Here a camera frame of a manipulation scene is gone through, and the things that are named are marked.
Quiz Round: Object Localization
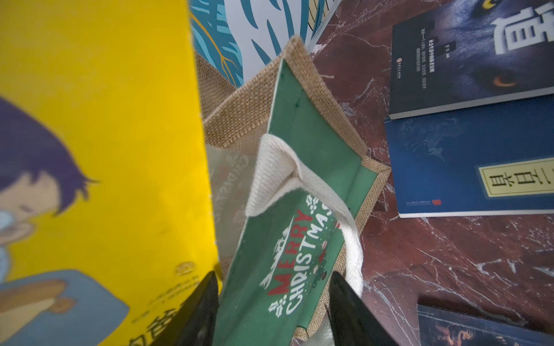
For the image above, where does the dark wolf cover book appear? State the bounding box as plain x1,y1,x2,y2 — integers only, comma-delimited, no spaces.
389,1,553,120

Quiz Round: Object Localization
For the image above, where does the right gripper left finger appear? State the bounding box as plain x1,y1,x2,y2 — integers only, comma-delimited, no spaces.
151,271,219,346

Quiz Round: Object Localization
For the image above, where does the yellow book with couple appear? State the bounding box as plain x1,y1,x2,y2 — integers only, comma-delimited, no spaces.
1,1,218,345

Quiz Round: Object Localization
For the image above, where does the blue book near bag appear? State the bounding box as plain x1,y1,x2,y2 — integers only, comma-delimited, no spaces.
385,96,553,218

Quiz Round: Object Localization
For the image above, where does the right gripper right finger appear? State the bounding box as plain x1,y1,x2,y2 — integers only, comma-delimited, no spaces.
327,272,397,346

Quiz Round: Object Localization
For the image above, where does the green burlap Christmas bag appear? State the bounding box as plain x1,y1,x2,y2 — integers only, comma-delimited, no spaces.
196,37,390,345

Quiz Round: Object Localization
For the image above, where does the dark Guiguzi book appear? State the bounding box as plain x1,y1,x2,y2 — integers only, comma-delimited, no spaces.
417,305,553,346

